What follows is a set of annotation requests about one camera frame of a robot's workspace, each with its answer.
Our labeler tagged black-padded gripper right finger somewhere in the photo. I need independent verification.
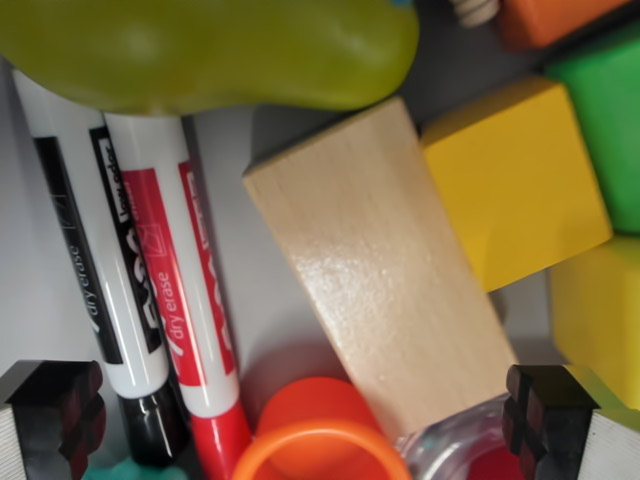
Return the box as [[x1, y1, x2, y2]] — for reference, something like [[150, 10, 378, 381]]
[[502, 363, 640, 480]]

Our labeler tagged black-padded gripper left finger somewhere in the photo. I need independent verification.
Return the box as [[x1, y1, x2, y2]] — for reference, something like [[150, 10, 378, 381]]
[[0, 359, 108, 480]]

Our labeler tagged small red foam cube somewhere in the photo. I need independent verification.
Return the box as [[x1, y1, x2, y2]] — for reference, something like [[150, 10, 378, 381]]
[[462, 446, 519, 480]]

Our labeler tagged teal spiky rubber ball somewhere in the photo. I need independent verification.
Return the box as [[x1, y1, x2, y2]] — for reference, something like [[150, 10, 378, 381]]
[[83, 457, 190, 480]]

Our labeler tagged clear glass jar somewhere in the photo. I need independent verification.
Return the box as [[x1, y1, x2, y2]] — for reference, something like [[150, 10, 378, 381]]
[[394, 392, 521, 480]]

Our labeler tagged yellow wooden block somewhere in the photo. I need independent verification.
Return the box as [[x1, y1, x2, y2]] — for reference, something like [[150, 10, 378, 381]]
[[548, 234, 640, 431]]

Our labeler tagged black dry erase marker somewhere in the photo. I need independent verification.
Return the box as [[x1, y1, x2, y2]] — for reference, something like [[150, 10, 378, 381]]
[[10, 67, 192, 470]]

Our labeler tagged red dry erase marker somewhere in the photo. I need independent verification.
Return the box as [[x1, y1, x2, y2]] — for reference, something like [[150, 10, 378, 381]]
[[102, 112, 255, 480]]

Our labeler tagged long natural wooden block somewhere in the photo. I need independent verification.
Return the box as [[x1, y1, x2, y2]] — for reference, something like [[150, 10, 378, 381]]
[[242, 95, 520, 437]]

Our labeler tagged orange plastic cup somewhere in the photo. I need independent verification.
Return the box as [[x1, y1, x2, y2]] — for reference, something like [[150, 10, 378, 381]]
[[231, 377, 414, 480]]

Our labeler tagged yellow wooden cube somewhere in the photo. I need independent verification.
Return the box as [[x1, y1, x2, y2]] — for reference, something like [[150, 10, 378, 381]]
[[418, 75, 615, 294]]

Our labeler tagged green wooden cylinder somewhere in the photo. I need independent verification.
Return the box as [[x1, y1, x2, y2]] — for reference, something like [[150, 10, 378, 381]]
[[543, 28, 640, 236]]

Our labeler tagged olive green pear toy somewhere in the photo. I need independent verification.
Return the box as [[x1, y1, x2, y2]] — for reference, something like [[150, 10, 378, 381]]
[[0, 0, 420, 117]]

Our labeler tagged orange wooden block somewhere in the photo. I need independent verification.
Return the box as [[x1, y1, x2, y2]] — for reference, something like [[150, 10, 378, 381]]
[[501, 0, 632, 52]]

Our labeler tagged wooden threaded bolt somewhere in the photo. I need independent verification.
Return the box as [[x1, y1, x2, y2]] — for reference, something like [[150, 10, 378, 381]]
[[446, 0, 500, 27]]

